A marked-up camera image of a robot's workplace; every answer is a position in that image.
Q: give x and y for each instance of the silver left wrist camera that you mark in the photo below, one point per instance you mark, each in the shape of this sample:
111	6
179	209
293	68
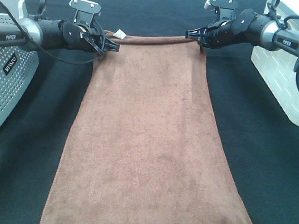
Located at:
85	11

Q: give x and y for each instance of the black table cloth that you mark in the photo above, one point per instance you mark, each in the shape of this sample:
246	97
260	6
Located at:
259	141

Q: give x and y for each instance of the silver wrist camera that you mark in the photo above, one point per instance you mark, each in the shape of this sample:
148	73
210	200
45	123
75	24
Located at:
224	9
85	11

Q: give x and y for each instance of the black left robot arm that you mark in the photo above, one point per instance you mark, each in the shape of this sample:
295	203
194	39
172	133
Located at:
50	30

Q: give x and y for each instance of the brown towel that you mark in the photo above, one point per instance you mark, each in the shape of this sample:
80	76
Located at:
144	147

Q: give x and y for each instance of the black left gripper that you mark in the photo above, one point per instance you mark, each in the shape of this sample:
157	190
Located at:
78	37

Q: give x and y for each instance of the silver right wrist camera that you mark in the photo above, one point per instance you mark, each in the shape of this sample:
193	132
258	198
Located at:
224	9

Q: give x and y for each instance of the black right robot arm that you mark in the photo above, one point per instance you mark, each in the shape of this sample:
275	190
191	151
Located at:
268	31

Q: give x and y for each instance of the white perforated laundry basket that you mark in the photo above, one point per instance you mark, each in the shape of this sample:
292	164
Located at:
18	62

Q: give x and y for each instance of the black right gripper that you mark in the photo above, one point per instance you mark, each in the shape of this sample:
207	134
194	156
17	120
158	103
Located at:
214	36

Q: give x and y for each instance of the white plastic storage bin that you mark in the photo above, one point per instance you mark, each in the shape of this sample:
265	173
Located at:
276	69

